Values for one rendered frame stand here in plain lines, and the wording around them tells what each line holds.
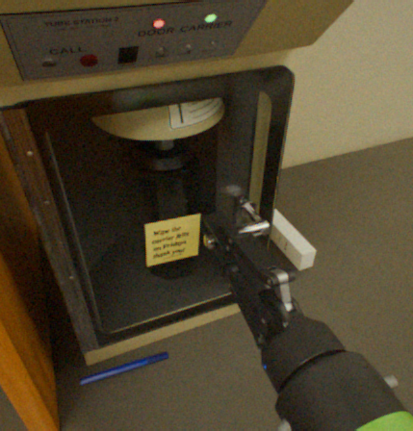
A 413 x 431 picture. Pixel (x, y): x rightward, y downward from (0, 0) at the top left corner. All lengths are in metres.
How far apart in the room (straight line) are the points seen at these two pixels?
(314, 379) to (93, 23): 0.31
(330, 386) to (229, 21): 0.30
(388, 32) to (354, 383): 0.98
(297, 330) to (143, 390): 0.36
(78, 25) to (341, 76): 0.91
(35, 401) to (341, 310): 0.52
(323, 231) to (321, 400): 0.64
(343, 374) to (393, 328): 0.46
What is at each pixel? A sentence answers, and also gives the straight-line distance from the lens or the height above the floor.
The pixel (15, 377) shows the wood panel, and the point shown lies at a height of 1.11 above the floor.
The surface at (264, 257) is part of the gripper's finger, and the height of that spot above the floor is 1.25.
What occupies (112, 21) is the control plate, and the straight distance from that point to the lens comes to 0.32.
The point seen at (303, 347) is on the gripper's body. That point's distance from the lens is 0.37.
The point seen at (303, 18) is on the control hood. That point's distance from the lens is 0.41.
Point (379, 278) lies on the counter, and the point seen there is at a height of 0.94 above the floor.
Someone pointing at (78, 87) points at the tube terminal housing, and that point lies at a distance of 0.42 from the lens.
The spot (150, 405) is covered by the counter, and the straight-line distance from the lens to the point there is 0.67.
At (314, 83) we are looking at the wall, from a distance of 1.11.
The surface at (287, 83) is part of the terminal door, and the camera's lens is 0.49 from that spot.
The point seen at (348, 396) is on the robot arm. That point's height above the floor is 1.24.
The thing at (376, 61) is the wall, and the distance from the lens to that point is 1.22.
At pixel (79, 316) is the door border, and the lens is 0.60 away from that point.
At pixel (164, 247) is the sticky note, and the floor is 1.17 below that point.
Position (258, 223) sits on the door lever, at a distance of 0.52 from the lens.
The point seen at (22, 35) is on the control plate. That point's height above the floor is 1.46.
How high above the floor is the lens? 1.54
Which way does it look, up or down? 40 degrees down
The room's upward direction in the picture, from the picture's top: straight up
